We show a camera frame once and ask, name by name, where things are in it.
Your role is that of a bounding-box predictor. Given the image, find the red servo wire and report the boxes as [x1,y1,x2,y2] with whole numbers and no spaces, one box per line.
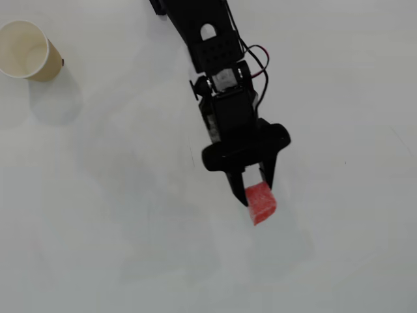
[244,44,272,80]

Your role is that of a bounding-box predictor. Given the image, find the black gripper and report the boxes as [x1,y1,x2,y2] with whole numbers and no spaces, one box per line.
[199,87,279,207]

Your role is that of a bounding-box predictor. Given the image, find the red foam cube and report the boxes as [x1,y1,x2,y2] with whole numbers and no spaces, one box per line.
[244,181,279,227]

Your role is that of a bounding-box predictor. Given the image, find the black camera cable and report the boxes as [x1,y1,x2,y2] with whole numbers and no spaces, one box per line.
[253,69,270,110]

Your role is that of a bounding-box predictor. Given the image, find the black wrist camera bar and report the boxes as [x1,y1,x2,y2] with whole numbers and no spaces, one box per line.
[201,121,292,174]

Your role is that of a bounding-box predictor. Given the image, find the beige paper cup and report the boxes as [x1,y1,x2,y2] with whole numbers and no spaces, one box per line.
[0,19,65,83]

